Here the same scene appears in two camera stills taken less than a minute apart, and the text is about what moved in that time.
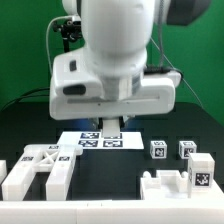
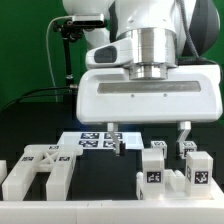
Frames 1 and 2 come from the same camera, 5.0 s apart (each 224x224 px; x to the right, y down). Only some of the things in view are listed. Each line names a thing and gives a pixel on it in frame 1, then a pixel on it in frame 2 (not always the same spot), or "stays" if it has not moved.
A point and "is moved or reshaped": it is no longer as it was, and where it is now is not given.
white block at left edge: x=3 y=169 stays
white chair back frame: x=57 y=159 stays
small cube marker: x=111 y=128 is moved or reshaped
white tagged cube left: x=158 y=149 stays
